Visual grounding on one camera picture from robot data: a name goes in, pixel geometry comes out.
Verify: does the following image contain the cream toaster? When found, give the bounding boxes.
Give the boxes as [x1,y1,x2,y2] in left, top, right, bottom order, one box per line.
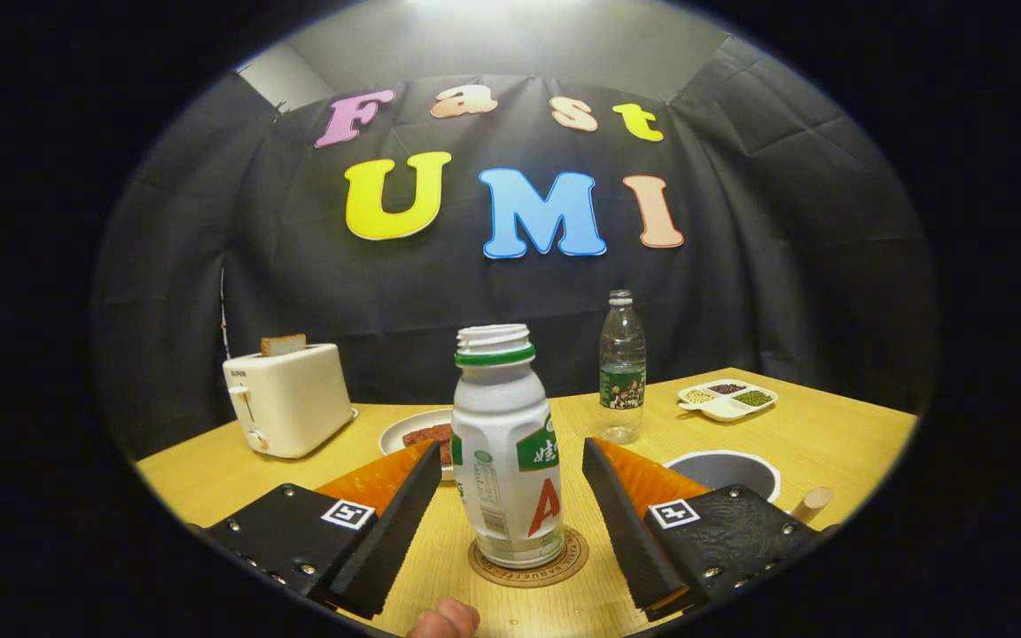
[222,343,358,460]

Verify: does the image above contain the white cup wooden handle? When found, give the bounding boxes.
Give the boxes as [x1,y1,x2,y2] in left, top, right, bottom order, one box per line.
[663,450,834,524]

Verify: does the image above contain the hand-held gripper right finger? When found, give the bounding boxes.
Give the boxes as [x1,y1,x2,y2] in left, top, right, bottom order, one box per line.
[581,437,841,621]

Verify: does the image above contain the white divided dish with beans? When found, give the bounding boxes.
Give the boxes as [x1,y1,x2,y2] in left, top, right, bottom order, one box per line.
[678,379,779,423]

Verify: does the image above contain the white juice bottle green collar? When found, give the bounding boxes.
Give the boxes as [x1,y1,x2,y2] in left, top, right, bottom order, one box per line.
[451,323,565,570]

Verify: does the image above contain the white round plate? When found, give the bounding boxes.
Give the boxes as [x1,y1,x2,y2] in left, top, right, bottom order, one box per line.
[378,408,456,482]

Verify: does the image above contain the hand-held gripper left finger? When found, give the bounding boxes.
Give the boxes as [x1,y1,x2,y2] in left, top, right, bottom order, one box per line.
[202,440,445,621]

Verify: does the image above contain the clear water bottle green label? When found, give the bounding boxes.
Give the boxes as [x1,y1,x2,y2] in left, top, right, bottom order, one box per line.
[598,289,648,445]

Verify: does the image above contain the red meat strips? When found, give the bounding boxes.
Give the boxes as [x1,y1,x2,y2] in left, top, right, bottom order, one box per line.
[401,423,455,466]

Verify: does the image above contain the wooden table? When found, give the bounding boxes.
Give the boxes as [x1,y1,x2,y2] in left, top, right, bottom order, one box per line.
[134,367,919,638]

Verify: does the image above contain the round cork coaster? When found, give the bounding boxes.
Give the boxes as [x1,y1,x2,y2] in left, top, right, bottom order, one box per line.
[468,525,590,588]

